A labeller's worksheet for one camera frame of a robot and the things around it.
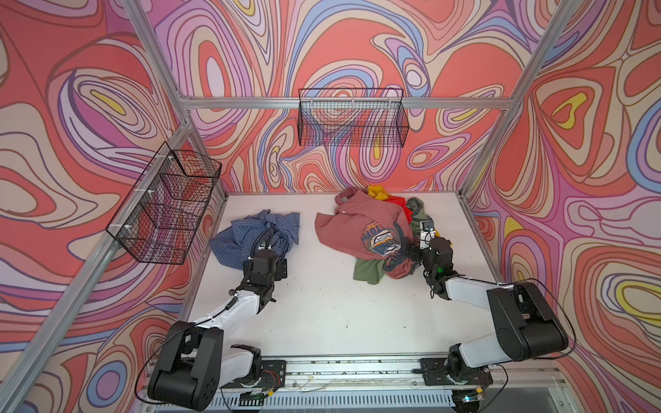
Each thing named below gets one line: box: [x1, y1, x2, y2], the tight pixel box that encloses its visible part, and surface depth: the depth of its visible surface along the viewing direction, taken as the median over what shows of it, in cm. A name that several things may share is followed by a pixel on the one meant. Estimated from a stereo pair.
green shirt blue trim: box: [353, 197, 433, 285], surface depth 97 cm
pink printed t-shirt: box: [315, 187, 418, 279], surface depth 100 cm
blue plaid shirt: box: [210, 209, 300, 270], surface depth 100 cm
